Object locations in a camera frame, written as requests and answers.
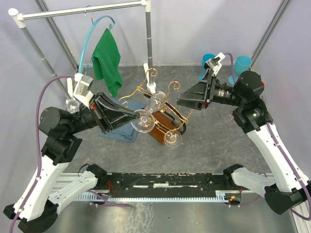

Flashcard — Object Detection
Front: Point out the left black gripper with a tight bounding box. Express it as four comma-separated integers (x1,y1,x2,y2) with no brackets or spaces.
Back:
68,90,141,133

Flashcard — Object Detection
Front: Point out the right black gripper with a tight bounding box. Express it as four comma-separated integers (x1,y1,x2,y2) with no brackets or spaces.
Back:
176,68,244,111

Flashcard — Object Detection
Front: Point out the clear wine glass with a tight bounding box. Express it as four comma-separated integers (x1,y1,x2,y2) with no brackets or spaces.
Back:
131,91,167,133
66,99,80,114
164,130,182,150

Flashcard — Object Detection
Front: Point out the blue wine glass front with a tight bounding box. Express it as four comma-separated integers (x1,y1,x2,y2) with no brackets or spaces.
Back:
198,53,215,80

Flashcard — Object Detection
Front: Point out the blue wine glass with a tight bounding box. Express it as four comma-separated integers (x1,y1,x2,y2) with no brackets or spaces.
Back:
228,55,252,84
198,53,215,80

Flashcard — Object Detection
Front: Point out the clear wine glass front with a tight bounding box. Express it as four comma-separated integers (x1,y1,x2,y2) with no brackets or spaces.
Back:
164,130,182,150

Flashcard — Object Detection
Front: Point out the blue wine glass back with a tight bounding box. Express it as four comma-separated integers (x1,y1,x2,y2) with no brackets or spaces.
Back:
228,55,252,84

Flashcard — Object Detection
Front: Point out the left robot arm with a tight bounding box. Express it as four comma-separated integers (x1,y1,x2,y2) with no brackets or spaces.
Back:
3,93,139,233

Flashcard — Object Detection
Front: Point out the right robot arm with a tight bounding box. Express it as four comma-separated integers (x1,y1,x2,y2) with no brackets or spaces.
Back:
177,69,311,215

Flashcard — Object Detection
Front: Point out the folded blue cloth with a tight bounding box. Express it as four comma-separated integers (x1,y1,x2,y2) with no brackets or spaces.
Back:
98,98,146,142

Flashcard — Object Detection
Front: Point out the green cloth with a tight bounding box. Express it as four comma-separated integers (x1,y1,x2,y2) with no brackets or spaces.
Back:
91,29,123,97

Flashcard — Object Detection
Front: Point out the teal clothes hanger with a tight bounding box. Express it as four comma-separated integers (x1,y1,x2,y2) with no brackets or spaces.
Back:
78,15,116,73

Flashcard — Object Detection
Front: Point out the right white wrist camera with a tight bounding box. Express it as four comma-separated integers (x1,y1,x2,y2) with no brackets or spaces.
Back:
206,52,225,76

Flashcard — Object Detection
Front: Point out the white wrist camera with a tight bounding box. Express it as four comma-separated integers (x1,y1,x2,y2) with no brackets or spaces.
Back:
73,73,94,108
206,52,225,76

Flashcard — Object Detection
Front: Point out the gold wire wine glass rack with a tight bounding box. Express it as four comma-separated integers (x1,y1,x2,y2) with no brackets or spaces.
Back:
118,68,191,145

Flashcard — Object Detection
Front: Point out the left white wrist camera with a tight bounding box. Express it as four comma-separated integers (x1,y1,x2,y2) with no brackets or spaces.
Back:
73,73,94,108

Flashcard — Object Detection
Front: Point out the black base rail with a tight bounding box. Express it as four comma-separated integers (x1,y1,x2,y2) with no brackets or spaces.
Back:
95,172,241,198

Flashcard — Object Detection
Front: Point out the white clothes rail frame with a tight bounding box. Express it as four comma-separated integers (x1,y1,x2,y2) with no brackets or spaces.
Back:
8,0,156,101

